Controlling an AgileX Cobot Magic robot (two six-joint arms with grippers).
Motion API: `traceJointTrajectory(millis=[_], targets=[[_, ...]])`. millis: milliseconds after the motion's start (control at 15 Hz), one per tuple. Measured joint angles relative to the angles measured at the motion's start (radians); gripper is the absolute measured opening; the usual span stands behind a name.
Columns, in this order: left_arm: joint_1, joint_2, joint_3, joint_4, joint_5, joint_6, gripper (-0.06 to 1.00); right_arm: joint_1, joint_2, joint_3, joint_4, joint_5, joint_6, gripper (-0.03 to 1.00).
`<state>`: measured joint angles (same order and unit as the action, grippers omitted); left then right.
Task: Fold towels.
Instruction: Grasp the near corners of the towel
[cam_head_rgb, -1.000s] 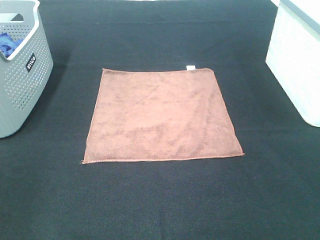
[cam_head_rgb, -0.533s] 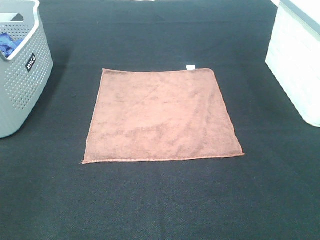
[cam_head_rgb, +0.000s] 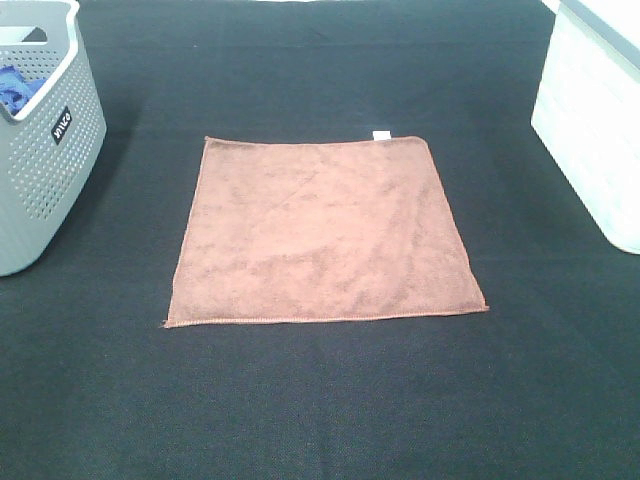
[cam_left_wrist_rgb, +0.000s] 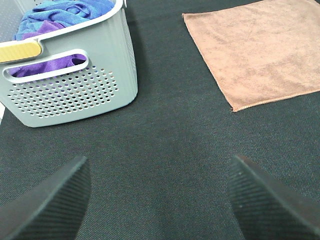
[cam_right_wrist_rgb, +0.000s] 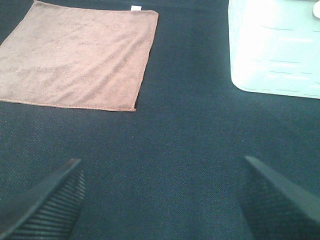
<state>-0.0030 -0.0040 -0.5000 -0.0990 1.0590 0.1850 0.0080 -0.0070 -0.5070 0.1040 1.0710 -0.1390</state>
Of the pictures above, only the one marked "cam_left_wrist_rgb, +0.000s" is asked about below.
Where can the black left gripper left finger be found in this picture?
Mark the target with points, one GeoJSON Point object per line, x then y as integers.
{"type": "Point", "coordinates": [54, 210]}

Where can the purple towel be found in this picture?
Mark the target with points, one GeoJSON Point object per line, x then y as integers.
{"type": "Point", "coordinates": [47, 65]}

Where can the black table cloth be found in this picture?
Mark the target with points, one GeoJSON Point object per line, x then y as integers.
{"type": "Point", "coordinates": [159, 166]}

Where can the blue towel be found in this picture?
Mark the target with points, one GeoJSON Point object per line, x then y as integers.
{"type": "Point", "coordinates": [54, 15]}

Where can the brown towel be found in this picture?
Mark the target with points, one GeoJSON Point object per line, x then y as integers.
{"type": "Point", "coordinates": [260, 52]}

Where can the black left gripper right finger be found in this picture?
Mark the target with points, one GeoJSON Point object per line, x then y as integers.
{"type": "Point", "coordinates": [267, 209]}

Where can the grey perforated plastic basket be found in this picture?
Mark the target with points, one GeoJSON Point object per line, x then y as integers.
{"type": "Point", "coordinates": [105, 81]}

